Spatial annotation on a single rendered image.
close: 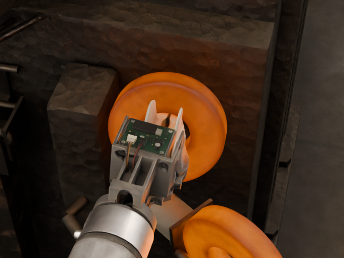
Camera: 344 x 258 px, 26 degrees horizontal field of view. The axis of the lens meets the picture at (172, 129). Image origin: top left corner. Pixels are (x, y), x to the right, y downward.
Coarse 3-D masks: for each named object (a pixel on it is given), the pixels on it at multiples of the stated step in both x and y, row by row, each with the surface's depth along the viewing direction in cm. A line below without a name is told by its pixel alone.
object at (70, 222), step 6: (78, 198) 114; (84, 198) 114; (72, 204) 113; (78, 204) 113; (84, 204) 114; (66, 210) 112; (72, 210) 112; (78, 210) 113; (66, 216) 112; (72, 216) 112; (66, 222) 112; (72, 222) 112; (78, 222) 112; (72, 228) 111; (78, 228) 111; (72, 234) 112
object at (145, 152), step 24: (120, 144) 83; (144, 144) 83; (168, 144) 83; (120, 168) 84; (144, 168) 83; (168, 168) 82; (120, 192) 79; (144, 192) 78; (168, 192) 86; (144, 216) 79
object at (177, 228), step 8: (208, 200) 100; (200, 208) 99; (192, 216) 99; (176, 224) 98; (184, 224) 98; (176, 232) 98; (176, 240) 99; (176, 248) 100; (184, 248) 101; (176, 256) 101
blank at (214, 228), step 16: (208, 208) 94; (224, 208) 92; (192, 224) 94; (208, 224) 91; (224, 224) 90; (240, 224) 90; (192, 240) 97; (208, 240) 94; (224, 240) 91; (240, 240) 89; (256, 240) 89; (192, 256) 100; (208, 256) 97; (224, 256) 99; (240, 256) 90; (256, 256) 88; (272, 256) 89
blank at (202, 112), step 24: (168, 72) 95; (120, 96) 95; (144, 96) 94; (168, 96) 94; (192, 96) 93; (120, 120) 97; (144, 120) 96; (192, 120) 95; (216, 120) 94; (192, 144) 97; (216, 144) 96; (192, 168) 99
